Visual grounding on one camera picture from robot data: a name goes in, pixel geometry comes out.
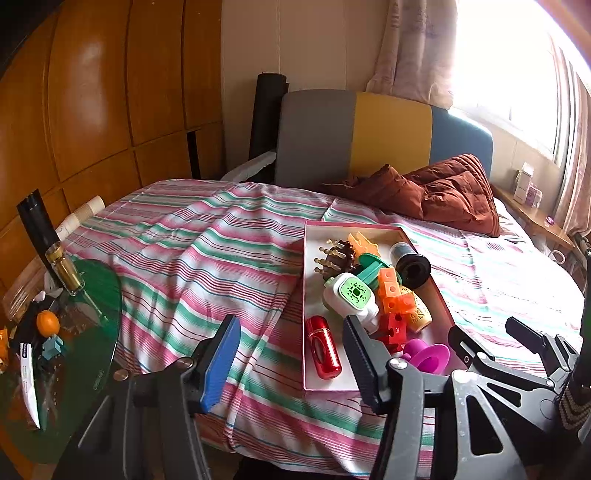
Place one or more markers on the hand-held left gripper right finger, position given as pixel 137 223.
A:
pixel 362 364

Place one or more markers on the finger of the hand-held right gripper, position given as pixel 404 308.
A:
pixel 531 334
pixel 466 346

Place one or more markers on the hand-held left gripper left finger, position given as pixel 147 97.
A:
pixel 221 364

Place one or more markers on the magenta silicone cup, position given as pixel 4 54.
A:
pixel 429 357

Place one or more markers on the red metallic lighter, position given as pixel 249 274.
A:
pixel 323 346

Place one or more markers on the yellow perforated oval case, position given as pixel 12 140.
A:
pixel 418 314

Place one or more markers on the orange red block toy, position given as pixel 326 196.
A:
pixel 392 300

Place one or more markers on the white green plug-in device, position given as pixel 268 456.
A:
pixel 353 290

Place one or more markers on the black cylindrical canister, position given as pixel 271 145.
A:
pixel 411 270

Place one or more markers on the pink cardboard tray box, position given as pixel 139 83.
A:
pixel 316 277

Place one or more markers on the green plastic spool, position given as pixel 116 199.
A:
pixel 369 265

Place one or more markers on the brown peg hairbrush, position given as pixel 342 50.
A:
pixel 344 256

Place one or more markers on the orange plastic clip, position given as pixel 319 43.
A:
pixel 364 244

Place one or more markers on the striped pink green bedsheet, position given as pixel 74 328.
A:
pixel 207 258

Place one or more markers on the pale pillow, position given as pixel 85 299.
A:
pixel 512 221

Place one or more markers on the wooden bedside shelf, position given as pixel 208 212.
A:
pixel 540 219

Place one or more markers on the green glass round table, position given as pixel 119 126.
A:
pixel 87 332

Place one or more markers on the purple small box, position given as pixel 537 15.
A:
pixel 534 196

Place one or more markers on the white carton box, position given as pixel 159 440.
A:
pixel 524 182

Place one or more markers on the brown quilted blanket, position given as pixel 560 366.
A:
pixel 452 194

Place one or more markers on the pink patterned curtain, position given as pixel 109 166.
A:
pixel 579 184

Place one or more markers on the teal toy block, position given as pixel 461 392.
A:
pixel 53 347

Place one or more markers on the orange fruit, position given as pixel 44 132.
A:
pixel 47 322

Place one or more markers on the white paper packet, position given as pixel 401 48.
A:
pixel 28 383

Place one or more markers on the white plastic wrap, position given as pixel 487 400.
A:
pixel 251 164

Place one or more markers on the stack of white cups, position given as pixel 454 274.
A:
pixel 83 214

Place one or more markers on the clear plastic bag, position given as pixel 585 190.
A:
pixel 18 295

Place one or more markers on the grey yellow blue headboard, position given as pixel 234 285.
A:
pixel 318 138

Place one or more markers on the black rolled mat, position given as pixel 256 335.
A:
pixel 265 120

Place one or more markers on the bright window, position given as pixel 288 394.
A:
pixel 508 69

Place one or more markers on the beige patterned curtain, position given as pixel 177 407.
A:
pixel 415 50

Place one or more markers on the wooden wardrobe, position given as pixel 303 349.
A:
pixel 92 92

